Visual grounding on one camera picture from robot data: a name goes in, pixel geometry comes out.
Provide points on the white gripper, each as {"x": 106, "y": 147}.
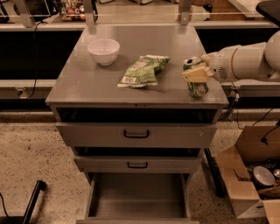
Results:
{"x": 222, "y": 66}

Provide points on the green soda can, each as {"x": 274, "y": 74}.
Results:
{"x": 196, "y": 89}

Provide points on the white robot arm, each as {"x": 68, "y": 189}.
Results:
{"x": 260, "y": 62}

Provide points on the grey metal drawer cabinet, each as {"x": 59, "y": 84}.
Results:
{"x": 87, "y": 92}

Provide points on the top grey drawer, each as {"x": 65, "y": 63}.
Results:
{"x": 93, "y": 134}

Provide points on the middle grey drawer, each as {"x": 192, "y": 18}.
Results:
{"x": 114, "y": 164}

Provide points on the bottom grey open drawer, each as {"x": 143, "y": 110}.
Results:
{"x": 137, "y": 198}

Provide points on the green chip bag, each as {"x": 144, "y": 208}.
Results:
{"x": 142, "y": 72}

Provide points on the white ceramic bowl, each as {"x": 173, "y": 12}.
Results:
{"x": 104, "y": 51}

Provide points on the brown cardboard box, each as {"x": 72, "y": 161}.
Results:
{"x": 255, "y": 144}

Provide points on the metal bowl in box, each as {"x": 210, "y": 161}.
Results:
{"x": 262, "y": 176}

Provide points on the black pole beside cabinet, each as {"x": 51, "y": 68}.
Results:
{"x": 218, "y": 183}

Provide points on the basket of colourful items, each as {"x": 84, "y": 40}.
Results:
{"x": 72, "y": 10}

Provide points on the black stand leg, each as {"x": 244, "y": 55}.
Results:
{"x": 25, "y": 219}

